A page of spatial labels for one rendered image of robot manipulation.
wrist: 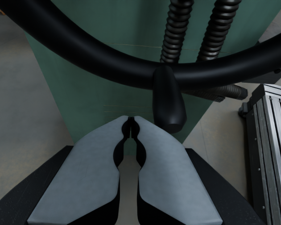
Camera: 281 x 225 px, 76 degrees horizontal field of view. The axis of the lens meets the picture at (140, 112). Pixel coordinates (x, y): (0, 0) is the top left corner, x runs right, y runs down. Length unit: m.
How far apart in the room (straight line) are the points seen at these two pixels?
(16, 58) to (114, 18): 1.08
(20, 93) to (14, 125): 0.19
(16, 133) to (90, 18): 0.77
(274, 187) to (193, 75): 0.69
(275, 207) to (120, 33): 0.72
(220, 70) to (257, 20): 0.24
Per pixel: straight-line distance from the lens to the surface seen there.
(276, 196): 0.81
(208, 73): 0.18
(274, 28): 0.52
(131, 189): 0.82
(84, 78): 0.44
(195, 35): 0.38
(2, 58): 1.40
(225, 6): 0.22
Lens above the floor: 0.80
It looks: 55 degrees down
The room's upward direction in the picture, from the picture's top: 12 degrees clockwise
